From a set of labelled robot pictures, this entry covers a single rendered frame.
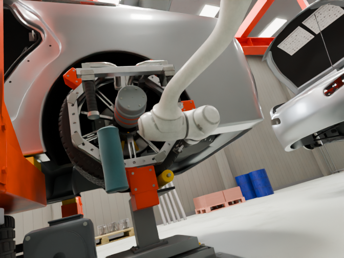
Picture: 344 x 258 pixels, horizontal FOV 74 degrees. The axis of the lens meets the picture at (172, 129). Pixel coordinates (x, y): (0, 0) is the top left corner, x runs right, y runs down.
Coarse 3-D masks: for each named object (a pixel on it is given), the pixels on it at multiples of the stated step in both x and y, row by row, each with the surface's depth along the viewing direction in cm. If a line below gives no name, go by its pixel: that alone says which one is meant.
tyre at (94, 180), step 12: (60, 120) 110; (60, 132) 108; (72, 144) 106; (72, 156) 105; (84, 156) 106; (168, 156) 117; (84, 168) 104; (96, 168) 105; (156, 168) 113; (96, 180) 111
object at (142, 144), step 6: (102, 114) 129; (108, 114) 129; (108, 120) 128; (120, 138) 125; (138, 138) 129; (126, 144) 126; (138, 144) 128; (144, 144) 128; (126, 150) 124; (132, 150) 125; (138, 150) 126; (126, 156) 126
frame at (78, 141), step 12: (96, 84) 118; (156, 84) 123; (72, 96) 106; (84, 96) 113; (72, 108) 105; (72, 120) 102; (72, 132) 100; (84, 144) 103; (168, 144) 115; (96, 156) 99; (144, 156) 105; (156, 156) 106
